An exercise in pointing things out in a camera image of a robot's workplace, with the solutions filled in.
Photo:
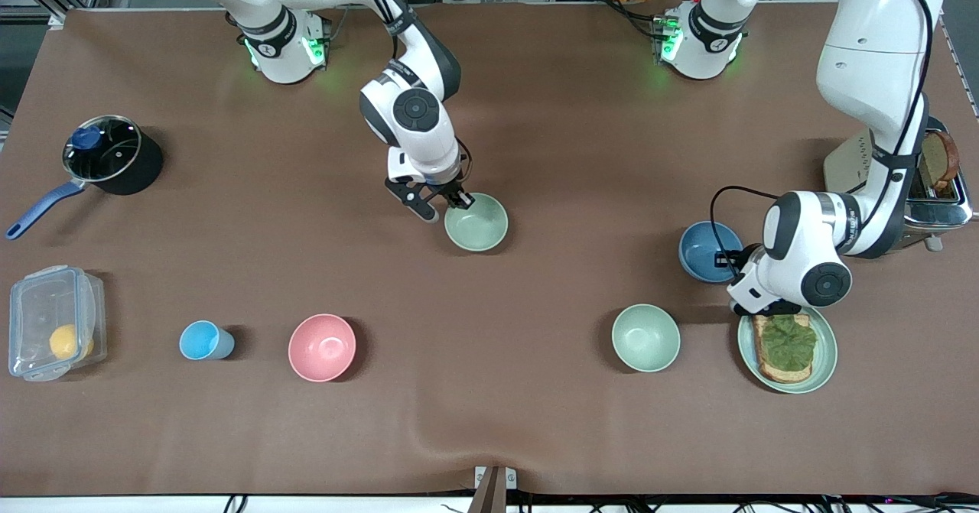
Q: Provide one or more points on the metal table edge bracket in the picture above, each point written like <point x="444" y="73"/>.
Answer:
<point x="480" y="476"/>

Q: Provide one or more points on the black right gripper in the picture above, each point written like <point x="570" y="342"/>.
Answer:
<point x="450" y="189"/>

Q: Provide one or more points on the blue bowl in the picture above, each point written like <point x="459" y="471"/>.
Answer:
<point x="700" y="253"/>

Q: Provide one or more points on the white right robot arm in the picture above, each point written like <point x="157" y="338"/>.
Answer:
<point x="417" y="112"/>

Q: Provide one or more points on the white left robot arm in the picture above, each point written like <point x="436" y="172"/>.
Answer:
<point x="872" y="54"/>

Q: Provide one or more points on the pink bowl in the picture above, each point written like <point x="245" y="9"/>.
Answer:
<point x="322" y="348"/>

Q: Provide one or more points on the metal table corner bracket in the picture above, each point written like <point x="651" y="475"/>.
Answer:
<point x="56" y="21"/>

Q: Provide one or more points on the yellow lemon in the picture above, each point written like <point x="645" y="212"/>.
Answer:
<point x="67" y="342"/>

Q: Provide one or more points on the clear plastic lidded container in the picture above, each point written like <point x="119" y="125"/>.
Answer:
<point x="38" y="306"/>

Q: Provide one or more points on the green lettuce leaf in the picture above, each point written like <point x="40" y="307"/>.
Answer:
<point x="788" y="345"/>

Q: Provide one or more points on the glass lid with blue knob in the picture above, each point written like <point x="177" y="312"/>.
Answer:
<point x="107" y="154"/>

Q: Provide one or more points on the brown bread slice in toaster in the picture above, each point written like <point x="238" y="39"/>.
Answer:
<point x="937" y="157"/>

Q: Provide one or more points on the silver toaster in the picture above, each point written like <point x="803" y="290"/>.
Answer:
<point x="944" y="211"/>

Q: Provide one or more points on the pale green plate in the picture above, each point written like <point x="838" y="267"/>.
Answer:
<point x="826" y="360"/>

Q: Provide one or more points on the toast slice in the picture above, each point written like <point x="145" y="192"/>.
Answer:
<point x="772" y="374"/>

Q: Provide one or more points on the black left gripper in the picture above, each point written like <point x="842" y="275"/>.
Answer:
<point x="743" y="255"/>

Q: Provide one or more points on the pale green bowl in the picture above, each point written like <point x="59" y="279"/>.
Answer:
<point x="645" y="337"/>
<point x="482" y="226"/>

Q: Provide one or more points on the light blue cup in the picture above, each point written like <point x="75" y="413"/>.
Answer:
<point x="200" y="340"/>

